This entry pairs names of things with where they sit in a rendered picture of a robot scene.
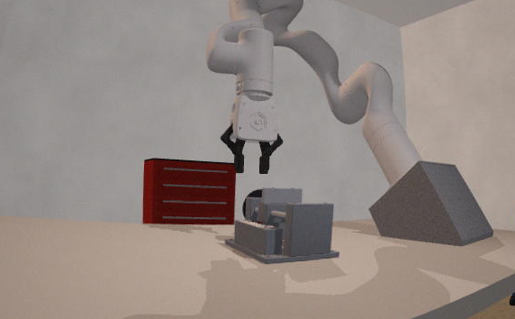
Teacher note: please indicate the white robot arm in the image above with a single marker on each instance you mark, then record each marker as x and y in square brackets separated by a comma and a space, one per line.
[252, 60]

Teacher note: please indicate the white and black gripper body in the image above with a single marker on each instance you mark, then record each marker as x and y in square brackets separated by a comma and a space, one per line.
[254, 118]

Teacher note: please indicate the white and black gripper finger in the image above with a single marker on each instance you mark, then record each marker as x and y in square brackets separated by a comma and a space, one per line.
[236, 149]
[267, 151]

